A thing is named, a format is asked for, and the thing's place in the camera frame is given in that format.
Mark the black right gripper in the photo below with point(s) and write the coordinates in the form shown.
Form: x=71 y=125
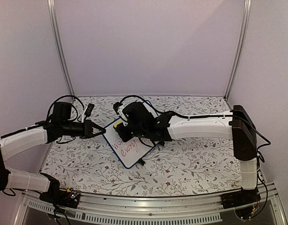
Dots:
x=125 y=137

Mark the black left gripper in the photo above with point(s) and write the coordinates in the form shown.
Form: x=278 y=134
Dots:
x=87 y=130

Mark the yellow whiteboard eraser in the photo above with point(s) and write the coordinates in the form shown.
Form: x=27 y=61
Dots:
x=117 y=124

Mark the blue framed whiteboard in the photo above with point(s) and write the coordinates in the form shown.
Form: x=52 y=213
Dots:
x=130 y=150

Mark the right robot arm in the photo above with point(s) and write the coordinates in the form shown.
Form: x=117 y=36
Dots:
x=235 y=125

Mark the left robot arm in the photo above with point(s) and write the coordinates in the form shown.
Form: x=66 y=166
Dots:
x=58 y=123

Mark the black whiteboard foot clip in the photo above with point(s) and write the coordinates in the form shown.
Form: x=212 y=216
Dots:
x=141 y=162
x=162 y=143

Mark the floral tablecloth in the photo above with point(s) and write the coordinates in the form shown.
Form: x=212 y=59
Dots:
x=188 y=166

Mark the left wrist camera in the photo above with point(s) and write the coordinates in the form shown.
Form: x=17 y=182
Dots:
x=87 y=112

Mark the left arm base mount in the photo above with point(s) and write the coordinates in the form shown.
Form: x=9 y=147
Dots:
x=67 y=198

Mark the aluminium front rail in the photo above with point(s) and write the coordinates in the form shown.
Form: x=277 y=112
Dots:
x=183 y=210

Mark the left metal frame post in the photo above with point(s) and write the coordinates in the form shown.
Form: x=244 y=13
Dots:
x=58 y=44

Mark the metal frame post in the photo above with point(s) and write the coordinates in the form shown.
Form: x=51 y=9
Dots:
x=239 y=49
x=58 y=44

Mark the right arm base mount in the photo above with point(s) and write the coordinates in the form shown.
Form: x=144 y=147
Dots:
x=240 y=198

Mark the right metal frame post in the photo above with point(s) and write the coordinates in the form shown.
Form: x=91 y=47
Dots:
x=239 y=49

